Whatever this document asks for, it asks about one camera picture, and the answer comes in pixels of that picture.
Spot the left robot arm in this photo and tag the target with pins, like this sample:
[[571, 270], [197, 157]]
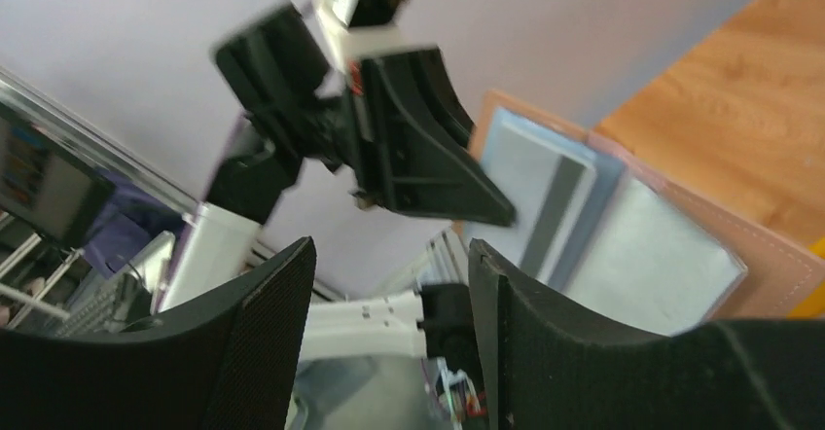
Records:
[[274, 68]]

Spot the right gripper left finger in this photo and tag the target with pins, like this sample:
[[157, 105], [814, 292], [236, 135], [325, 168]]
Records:
[[154, 362]]

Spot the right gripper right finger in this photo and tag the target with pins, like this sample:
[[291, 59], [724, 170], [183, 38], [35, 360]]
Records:
[[551, 363]]

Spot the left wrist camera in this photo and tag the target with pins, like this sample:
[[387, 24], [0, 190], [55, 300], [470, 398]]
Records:
[[356, 29]]

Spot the computer monitor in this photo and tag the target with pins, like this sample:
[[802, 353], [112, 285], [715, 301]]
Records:
[[46, 186]]

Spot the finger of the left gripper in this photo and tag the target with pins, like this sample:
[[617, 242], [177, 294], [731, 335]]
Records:
[[425, 173], [435, 88]]

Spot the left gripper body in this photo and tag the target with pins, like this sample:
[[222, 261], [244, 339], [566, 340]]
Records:
[[344, 133]]

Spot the beige leather card holder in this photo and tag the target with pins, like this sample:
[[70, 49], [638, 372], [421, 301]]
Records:
[[613, 234]]

